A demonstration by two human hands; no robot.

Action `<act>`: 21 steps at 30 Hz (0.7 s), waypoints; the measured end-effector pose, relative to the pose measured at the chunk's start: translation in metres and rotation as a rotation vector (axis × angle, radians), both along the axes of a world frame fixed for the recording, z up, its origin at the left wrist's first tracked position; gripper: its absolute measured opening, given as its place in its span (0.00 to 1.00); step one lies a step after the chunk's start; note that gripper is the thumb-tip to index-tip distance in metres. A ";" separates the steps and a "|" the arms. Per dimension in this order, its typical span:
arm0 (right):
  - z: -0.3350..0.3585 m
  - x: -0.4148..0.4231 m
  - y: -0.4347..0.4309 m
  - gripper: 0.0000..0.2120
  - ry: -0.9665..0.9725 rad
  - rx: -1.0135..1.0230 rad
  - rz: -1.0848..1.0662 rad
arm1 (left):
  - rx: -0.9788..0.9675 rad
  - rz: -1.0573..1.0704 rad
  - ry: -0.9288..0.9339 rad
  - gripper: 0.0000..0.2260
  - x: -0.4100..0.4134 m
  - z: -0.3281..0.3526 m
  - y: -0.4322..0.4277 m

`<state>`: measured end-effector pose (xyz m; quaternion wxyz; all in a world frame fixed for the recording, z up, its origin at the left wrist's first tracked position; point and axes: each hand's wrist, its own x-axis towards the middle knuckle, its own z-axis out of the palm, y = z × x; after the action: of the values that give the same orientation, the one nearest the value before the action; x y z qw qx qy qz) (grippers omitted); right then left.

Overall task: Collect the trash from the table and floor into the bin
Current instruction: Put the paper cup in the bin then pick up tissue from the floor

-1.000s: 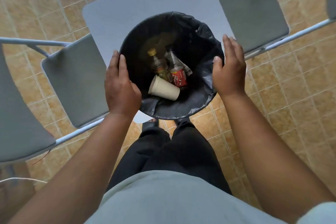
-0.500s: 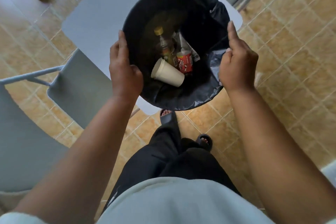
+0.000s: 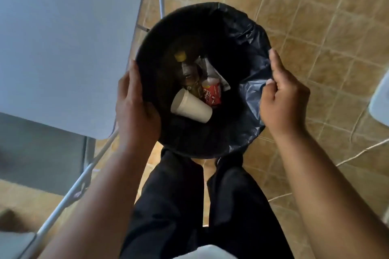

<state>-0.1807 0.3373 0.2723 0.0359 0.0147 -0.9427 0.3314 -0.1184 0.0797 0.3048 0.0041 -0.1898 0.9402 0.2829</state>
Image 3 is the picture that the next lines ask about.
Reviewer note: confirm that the person's left hand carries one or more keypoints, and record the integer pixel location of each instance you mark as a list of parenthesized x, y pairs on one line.
[(136, 122)]

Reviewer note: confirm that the person's right hand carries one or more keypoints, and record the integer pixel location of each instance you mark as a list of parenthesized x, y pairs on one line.
[(285, 104)]

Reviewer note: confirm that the white paper cup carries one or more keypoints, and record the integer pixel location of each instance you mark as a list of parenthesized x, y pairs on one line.
[(191, 107)]

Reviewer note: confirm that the black bin with liner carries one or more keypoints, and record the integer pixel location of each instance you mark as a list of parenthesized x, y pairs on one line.
[(152, 55)]

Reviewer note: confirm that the yellow-capped tea bottle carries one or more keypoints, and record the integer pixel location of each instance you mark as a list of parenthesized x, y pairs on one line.
[(188, 70)]

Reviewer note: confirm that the small red-label bottle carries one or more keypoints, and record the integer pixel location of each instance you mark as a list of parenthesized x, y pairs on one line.
[(211, 93)]

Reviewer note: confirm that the person's left forearm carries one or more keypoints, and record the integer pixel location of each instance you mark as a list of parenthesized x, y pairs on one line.
[(97, 204)]

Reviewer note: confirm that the person's right forearm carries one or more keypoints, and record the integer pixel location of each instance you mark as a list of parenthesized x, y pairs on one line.
[(328, 195)]

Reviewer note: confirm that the black trousers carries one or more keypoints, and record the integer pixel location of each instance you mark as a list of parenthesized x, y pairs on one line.
[(170, 207)]

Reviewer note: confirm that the small grey folding table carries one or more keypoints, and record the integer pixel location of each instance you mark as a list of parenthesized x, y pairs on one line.
[(60, 40)]

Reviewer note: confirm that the light grey t-shirt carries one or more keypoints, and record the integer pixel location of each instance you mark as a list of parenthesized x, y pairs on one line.
[(206, 252)]

